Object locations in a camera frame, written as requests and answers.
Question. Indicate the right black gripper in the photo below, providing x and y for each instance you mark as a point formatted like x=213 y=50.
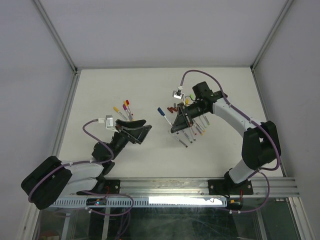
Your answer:
x=182 y=121

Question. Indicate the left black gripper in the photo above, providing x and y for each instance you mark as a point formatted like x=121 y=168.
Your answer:
x=137 y=135

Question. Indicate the red square-cap pen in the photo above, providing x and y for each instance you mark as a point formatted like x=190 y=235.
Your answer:
x=194 y=130

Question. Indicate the yellow pen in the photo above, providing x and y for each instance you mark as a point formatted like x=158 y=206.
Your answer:
x=199 y=128

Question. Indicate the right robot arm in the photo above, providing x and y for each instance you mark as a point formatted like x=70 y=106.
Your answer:
x=260 y=141

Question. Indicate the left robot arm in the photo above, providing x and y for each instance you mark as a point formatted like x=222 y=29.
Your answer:
x=54 y=179

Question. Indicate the purple cap marker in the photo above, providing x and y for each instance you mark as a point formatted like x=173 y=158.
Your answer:
x=127 y=112

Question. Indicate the yellow cap marker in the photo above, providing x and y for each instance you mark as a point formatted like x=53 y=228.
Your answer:
x=121 y=114

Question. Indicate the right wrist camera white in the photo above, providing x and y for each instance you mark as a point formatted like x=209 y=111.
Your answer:
x=178 y=94

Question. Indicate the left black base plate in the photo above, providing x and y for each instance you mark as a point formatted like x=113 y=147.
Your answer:
x=103 y=187

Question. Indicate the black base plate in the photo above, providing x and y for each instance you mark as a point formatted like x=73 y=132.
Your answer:
x=226 y=188
x=103 y=187

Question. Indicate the white slotted cable duct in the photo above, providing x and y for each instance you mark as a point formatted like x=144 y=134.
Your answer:
x=140 y=202

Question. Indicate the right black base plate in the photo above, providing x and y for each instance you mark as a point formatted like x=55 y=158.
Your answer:
x=226 y=188

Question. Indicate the aluminium front rail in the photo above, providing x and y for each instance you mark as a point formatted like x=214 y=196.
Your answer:
x=279 y=187

